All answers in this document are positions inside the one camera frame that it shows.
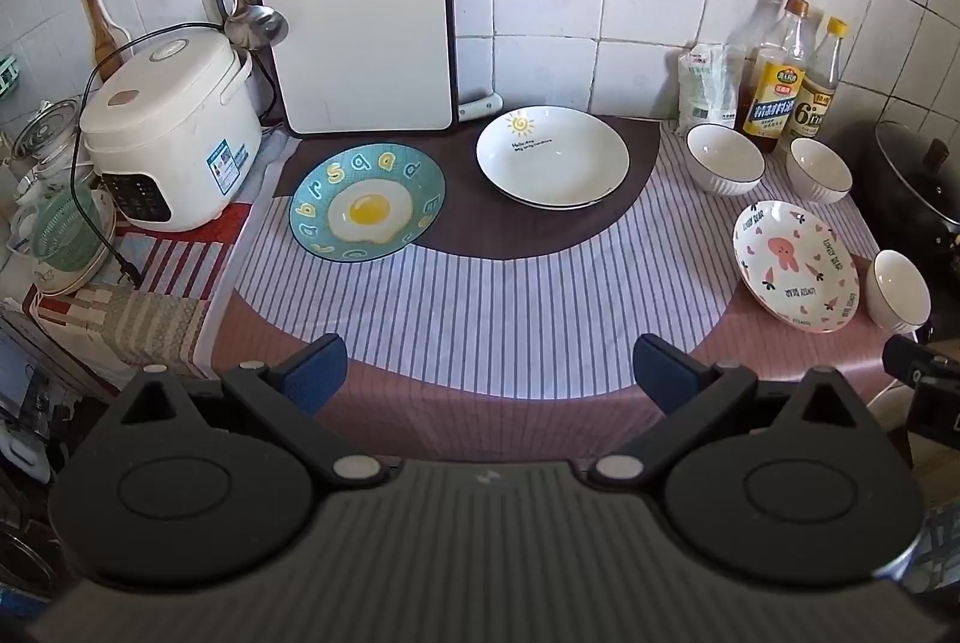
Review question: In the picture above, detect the green plastic basket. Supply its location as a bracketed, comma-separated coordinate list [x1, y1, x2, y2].
[28, 187, 119, 297]

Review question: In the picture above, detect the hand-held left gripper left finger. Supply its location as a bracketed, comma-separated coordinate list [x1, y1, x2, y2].
[112, 334, 391, 488]

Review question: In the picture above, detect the white knife handle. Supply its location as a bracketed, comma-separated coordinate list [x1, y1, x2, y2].
[457, 91, 503, 122]

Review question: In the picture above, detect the blue fried egg plate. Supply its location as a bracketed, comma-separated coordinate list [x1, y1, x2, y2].
[289, 143, 447, 263]

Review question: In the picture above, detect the red striped cloth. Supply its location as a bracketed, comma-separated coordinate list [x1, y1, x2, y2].
[34, 200, 256, 344]

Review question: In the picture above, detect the clear yellow cap bottle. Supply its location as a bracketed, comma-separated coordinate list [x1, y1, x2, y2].
[784, 16, 848, 155]

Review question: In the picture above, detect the amber sauce bottle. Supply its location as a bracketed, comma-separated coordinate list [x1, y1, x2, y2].
[742, 0, 815, 156]

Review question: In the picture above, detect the striped pink brown tablecloth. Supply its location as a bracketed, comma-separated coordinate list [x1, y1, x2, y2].
[210, 113, 920, 445]

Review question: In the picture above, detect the white rice cooker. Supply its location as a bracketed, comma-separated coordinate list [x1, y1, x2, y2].
[79, 23, 263, 233]

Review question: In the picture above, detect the beige woven cloth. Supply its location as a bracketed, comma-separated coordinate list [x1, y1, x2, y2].
[97, 290, 212, 380]

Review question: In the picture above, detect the white seasoning bag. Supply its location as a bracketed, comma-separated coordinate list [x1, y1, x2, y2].
[677, 44, 747, 135]

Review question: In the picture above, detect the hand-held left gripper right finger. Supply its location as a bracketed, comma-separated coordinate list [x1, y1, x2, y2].
[589, 334, 857, 488]

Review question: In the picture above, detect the glass kettle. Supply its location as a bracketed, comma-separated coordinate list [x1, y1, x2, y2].
[11, 98, 83, 179]

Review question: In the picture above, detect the white sun print plate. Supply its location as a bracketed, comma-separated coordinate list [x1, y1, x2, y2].
[476, 106, 631, 211]

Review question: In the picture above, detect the black rice cooker cable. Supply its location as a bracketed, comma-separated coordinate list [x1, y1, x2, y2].
[69, 20, 226, 288]

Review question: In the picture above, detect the white ribbed bowl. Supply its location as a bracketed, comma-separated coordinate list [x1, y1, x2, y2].
[785, 137, 854, 205]
[866, 249, 932, 335]
[686, 124, 767, 198]

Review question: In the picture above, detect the white cutting board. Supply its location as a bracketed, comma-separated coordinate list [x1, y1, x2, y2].
[246, 0, 460, 136]

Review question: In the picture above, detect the glass pot lid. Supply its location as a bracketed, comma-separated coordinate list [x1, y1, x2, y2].
[876, 119, 960, 224]

